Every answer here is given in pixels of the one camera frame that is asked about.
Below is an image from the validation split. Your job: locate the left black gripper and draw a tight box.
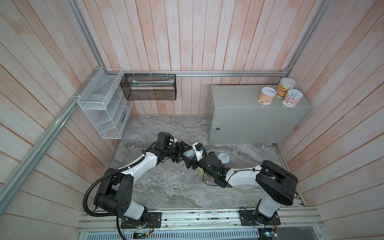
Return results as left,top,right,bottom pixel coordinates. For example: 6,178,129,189
163,140,193,163

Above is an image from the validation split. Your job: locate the brown label can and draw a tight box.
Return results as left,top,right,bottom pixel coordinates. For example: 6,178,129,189
258,87,277,105

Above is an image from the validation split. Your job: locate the pink label can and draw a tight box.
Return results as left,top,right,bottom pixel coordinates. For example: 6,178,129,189
282,89,304,108

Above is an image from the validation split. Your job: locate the orange yellow label can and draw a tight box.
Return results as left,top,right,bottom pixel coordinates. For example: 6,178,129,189
276,78,296,98

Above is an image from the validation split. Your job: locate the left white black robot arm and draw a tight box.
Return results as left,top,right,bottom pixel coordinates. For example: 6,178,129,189
93,132,192,220

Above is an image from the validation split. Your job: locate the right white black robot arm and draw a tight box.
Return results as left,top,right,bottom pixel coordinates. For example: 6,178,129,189
182,152,298,225

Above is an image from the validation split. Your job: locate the yellow label can upright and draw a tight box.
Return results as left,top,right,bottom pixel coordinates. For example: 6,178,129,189
197,168,204,176

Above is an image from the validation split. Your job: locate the blue label can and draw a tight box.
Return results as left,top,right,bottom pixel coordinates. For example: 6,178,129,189
218,153,231,166

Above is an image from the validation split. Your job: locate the grey metal cabinet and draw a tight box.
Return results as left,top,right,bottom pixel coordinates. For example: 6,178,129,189
207,85,312,144

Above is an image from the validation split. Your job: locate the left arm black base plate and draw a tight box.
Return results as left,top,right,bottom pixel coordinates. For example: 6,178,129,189
121,212,162,230

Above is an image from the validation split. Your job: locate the black mesh wall basket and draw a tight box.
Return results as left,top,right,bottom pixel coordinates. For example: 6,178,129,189
120,73,177,101

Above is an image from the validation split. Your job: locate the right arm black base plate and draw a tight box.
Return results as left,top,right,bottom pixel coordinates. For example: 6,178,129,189
238,208,281,226

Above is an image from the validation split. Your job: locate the white wire mesh shelf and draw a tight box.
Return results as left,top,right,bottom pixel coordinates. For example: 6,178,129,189
78,68,133,140

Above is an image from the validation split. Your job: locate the horizontal aluminium wall rail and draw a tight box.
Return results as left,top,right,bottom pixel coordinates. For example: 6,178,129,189
106,68,287,78

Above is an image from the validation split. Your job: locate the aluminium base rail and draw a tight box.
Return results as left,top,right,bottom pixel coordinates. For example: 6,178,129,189
75,207,325,233

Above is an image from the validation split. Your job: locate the left aluminium frame rail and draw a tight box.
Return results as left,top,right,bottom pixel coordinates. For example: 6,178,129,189
1,67,102,215

